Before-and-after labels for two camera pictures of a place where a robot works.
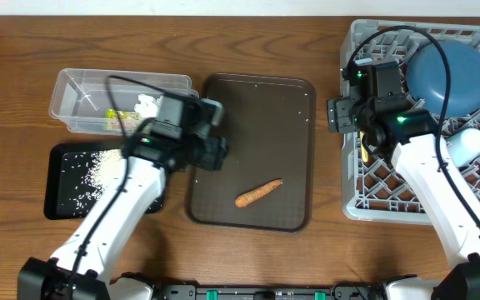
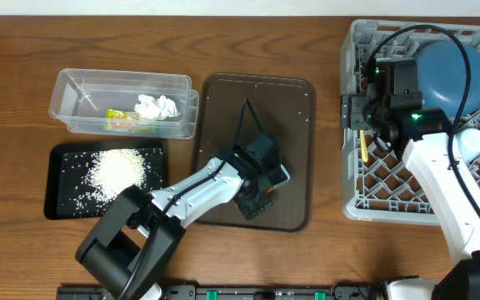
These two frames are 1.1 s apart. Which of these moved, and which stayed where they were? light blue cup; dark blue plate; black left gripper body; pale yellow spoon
Moved: black left gripper body
Stayed: dark blue plate; light blue cup; pale yellow spoon
